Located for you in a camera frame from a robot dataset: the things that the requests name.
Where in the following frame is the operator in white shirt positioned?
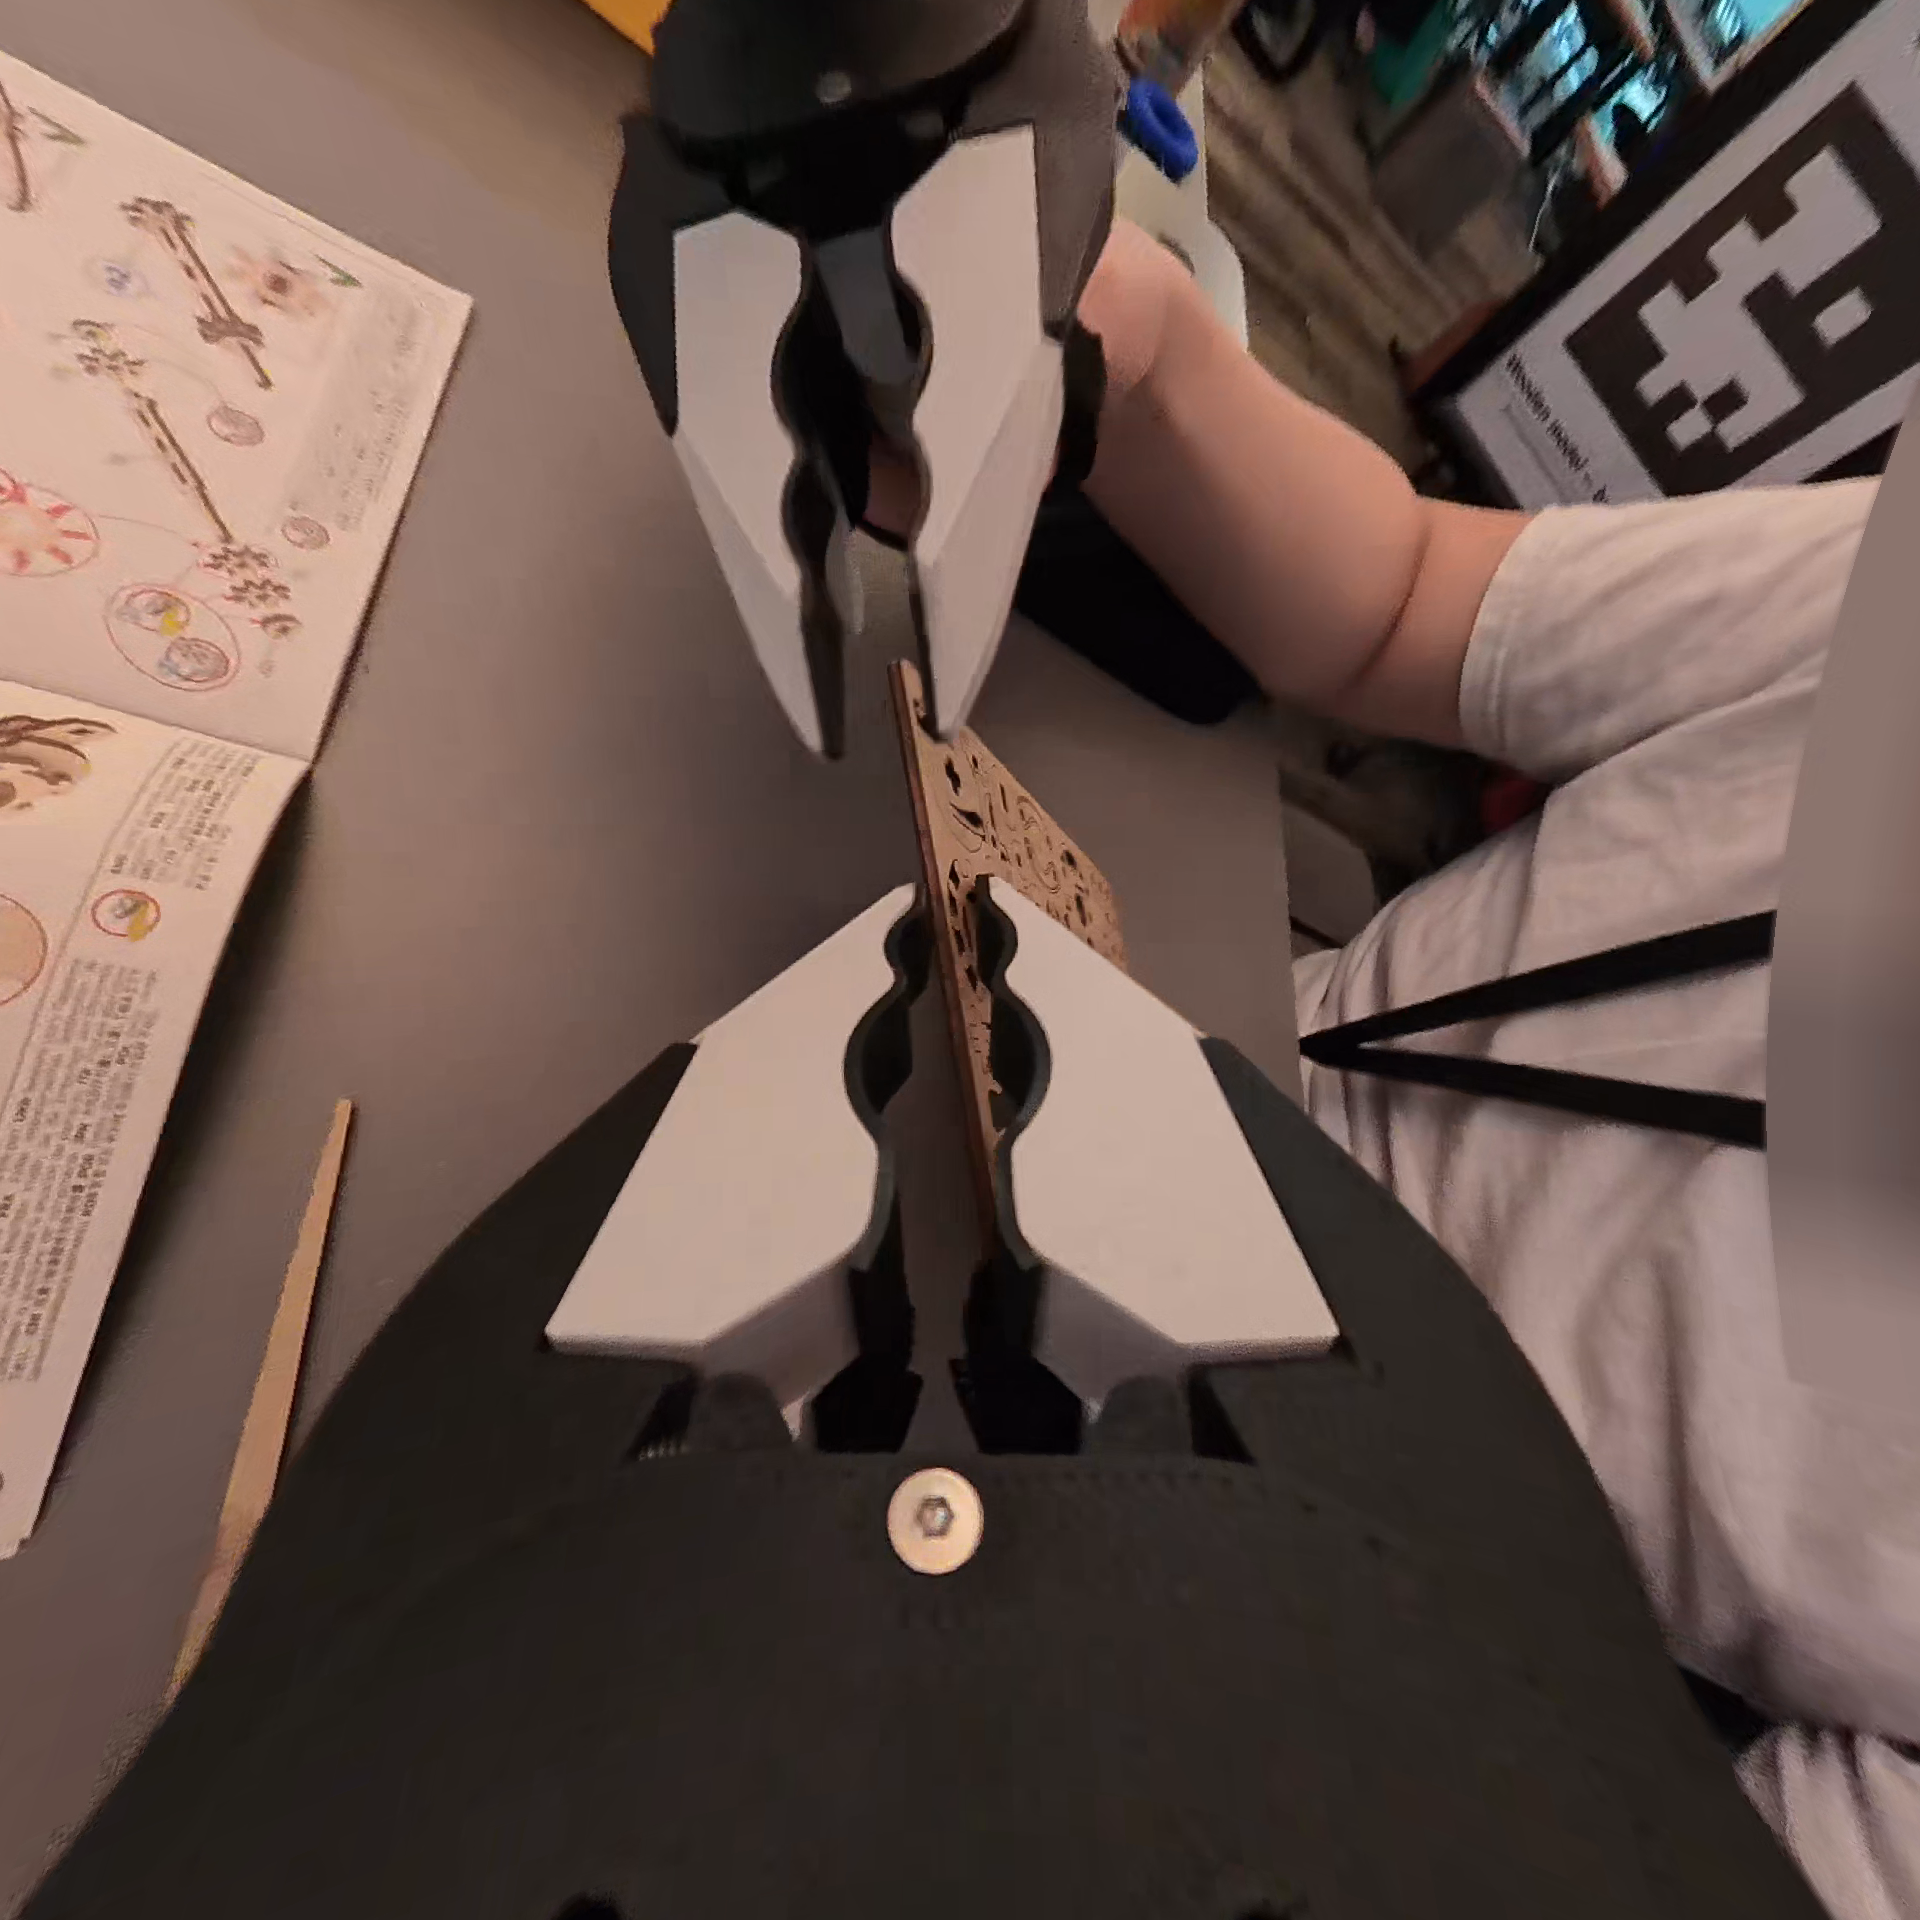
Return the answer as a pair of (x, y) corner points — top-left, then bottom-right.
(1294, 480), (1920, 1920)

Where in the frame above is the laser-cut wooden parts sheet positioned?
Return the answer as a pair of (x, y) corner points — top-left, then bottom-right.
(888, 659), (1131, 1254)

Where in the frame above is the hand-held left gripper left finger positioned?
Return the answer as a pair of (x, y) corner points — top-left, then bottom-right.
(544, 884), (924, 1454)

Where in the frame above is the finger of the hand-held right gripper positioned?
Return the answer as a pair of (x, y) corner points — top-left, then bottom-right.
(888, 123), (1072, 737)
(670, 207), (855, 763)

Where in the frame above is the instruction booklet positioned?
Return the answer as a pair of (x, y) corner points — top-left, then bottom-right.
(0, 53), (474, 1563)

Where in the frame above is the blue round cap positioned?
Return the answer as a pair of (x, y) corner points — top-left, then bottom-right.
(1127, 76), (1204, 183)

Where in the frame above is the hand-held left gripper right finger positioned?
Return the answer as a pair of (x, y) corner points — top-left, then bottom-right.
(958, 881), (1341, 1454)

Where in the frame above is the wooden stick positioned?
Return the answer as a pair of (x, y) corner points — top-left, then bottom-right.
(167, 1099), (357, 1699)

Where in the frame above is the black lanyard strap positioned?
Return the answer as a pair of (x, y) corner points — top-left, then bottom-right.
(1297, 913), (1781, 1149)

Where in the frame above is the framed right tag sign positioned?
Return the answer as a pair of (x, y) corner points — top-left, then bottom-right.
(1417, 0), (1920, 520)

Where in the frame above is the person's right forearm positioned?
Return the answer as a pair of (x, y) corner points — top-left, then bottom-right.
(1072, 226), (1531, 753)

